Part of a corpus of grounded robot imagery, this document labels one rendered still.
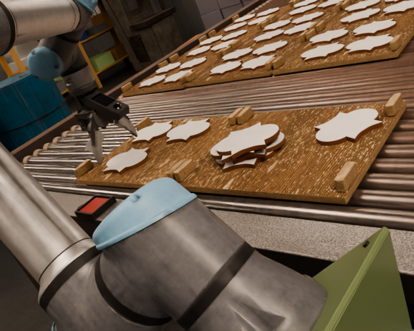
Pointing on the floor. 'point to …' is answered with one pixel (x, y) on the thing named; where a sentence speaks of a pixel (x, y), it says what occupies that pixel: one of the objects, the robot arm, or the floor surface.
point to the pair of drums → (23, 111)
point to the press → (144, 31)
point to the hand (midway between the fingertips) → (121, 150)
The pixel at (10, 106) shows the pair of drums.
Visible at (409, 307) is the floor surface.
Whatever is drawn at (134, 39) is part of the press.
